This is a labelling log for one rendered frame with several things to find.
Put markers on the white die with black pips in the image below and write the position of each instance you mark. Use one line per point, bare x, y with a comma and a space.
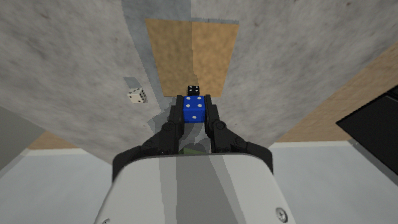
136, 95

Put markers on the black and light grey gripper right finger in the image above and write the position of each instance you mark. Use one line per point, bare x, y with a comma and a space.
224, 140

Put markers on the tan mat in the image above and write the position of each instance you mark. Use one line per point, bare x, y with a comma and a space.
189, 53

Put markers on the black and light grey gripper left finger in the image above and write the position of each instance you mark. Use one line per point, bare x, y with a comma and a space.
165, 142

